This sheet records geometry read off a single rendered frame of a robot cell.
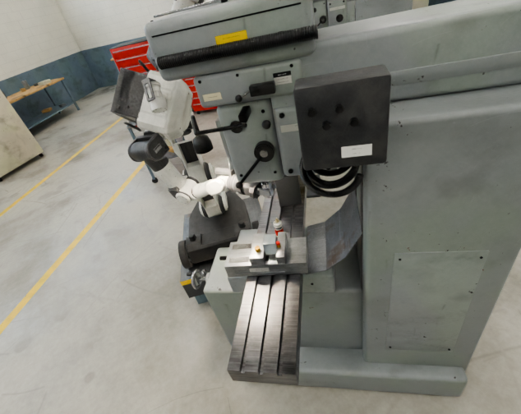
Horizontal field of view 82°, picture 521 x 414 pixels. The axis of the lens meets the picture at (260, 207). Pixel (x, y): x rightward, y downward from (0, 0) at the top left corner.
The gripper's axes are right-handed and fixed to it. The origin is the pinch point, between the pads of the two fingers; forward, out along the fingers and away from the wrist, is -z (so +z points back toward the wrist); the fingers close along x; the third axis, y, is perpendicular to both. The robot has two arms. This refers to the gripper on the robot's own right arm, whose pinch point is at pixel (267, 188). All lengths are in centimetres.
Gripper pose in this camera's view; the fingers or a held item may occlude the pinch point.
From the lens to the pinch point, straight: 128.1
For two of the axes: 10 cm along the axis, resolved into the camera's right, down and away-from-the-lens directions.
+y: 1.9, 7.8, 6.0
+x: 4.9, -6.1, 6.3
